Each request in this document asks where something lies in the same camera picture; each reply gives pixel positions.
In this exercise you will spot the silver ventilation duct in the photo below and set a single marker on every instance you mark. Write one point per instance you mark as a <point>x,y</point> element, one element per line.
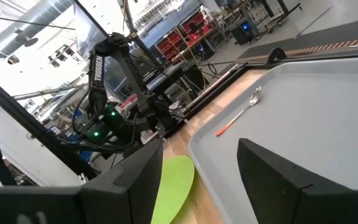
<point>33,21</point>

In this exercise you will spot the green round plate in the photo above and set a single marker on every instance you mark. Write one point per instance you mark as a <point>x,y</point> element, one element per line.
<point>172,186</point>

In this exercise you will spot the black diagonal frame strut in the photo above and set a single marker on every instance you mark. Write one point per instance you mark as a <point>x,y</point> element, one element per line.
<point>26,119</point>

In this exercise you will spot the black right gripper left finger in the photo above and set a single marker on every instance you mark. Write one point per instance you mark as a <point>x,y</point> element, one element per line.
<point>126,193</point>

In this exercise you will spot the round black ceiling lamp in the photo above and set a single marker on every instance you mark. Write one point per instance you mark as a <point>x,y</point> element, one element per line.
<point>30,42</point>

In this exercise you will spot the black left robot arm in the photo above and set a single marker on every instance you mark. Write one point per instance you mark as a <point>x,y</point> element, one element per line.
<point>99,71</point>

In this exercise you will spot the black computer tower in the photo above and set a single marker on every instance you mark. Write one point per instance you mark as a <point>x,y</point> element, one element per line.
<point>243,31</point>

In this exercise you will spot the black hazard-striped floor mat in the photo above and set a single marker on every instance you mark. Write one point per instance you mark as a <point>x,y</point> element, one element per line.
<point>322,35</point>

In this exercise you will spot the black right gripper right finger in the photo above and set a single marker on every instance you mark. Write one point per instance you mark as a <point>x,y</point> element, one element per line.
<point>269,186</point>

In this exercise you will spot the red storage bin shelf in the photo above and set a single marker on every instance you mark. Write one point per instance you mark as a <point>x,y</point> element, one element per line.
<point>179,42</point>

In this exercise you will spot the black clamp knob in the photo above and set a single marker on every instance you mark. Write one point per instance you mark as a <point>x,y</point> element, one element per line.
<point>275,54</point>

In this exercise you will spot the grey plastic tray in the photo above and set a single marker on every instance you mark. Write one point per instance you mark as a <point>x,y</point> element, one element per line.
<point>306,109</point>

